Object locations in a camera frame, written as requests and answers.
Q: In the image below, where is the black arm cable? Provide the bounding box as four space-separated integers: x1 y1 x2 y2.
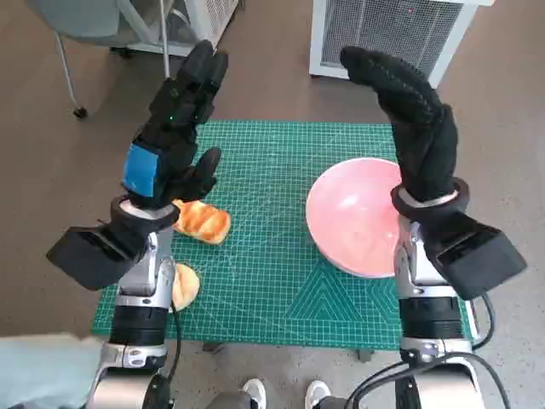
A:
163 297 183 384
470 293 497 353

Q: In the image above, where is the left robot hand blue tape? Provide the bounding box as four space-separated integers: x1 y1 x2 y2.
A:
120 40 230 210

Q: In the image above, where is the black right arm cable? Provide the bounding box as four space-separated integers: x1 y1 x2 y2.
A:
470 293 497 353

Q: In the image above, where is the white wire cage cart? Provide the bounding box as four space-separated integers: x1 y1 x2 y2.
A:
110 0 238 59

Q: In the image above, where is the white metal pole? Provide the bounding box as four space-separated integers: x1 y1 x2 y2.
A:
158 0 174 80

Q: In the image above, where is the pale blue cloth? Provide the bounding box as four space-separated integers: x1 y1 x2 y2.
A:
0 334 101 409

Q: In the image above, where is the round toy bread bun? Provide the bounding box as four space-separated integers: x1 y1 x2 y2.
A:
169 262 201 313

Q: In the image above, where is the pink bowl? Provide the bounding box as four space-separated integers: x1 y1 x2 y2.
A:
305 157 405 280

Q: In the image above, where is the white shoe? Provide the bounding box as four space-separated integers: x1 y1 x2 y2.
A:
241 377 268 409
306 378 331 409

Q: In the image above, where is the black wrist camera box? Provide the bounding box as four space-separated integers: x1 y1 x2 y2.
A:
425 212 528 302
45 225 146 293

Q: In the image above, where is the braided toy bread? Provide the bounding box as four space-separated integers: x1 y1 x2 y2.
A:
172 199 232 246

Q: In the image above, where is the white grille cabinet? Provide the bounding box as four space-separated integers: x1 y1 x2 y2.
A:
308 0 497 89

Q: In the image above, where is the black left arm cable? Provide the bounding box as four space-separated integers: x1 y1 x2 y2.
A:
163 297 183 384

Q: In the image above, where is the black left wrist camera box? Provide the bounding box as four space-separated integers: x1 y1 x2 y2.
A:
45 225 146 293

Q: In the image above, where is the green cutting mat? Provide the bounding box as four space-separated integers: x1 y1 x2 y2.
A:
92 120 480 349

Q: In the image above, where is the grey chair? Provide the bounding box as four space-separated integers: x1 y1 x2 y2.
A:
25 0 127 119

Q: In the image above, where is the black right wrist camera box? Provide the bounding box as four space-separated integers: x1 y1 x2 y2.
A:
425 212 528 302

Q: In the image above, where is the right robot hand black glove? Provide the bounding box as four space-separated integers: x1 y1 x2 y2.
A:
339 45 462 202

